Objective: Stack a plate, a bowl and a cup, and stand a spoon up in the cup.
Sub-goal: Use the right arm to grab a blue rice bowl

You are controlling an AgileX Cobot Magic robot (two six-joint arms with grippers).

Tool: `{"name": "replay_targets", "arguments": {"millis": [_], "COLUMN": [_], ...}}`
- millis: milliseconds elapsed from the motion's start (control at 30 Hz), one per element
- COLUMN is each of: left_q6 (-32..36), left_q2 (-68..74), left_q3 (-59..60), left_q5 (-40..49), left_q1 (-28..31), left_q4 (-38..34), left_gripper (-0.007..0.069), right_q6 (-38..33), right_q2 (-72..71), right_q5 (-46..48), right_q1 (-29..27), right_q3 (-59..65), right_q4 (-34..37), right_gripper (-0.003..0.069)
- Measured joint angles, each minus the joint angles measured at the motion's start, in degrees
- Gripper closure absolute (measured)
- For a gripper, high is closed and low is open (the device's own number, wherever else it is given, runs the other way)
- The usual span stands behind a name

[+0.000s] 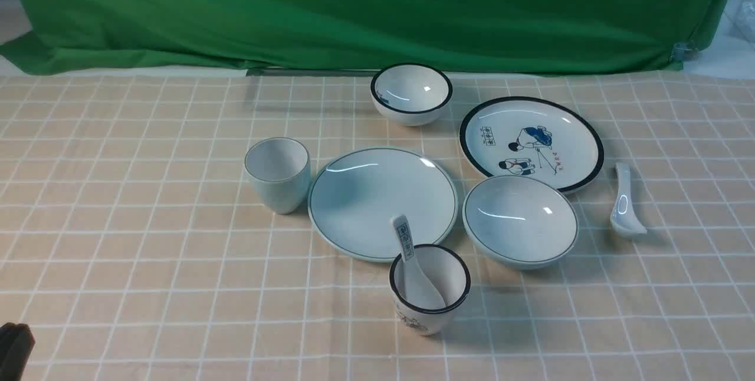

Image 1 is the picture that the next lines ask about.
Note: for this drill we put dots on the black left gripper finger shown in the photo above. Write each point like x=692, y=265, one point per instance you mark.
x=17, y=343

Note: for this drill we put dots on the pale green ceramic cup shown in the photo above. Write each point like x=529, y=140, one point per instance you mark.
x=280, y=171

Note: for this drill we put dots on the pale green shallow bowl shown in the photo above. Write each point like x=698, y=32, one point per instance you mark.
x=520, y=222

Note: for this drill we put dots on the plain white ceramic spoon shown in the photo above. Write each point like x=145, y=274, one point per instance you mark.
x=623, y=218

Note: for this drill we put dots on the checkered beige tablecloth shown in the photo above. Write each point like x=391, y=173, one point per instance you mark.
x=134, y=247

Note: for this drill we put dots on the green backdrop cloth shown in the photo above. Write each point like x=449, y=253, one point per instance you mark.
x=556, y=37

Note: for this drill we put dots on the large pale green plate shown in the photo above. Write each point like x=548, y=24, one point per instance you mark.
x=354, y=197

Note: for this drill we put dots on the white spoon with blue print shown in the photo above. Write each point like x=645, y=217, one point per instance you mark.
x=419, y=290

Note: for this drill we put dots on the black-rimmed illustrated cup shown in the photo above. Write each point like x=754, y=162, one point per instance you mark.
x=448, y=273

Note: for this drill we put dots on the small black-rimmed white bowl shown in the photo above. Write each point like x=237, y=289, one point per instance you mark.
x=411, y=94

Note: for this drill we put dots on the black-rimmed illustrated plate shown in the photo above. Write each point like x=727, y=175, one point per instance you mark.
x=534, y=138

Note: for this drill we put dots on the metal clip on backdrop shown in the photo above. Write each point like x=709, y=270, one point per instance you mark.
x=684, y=51

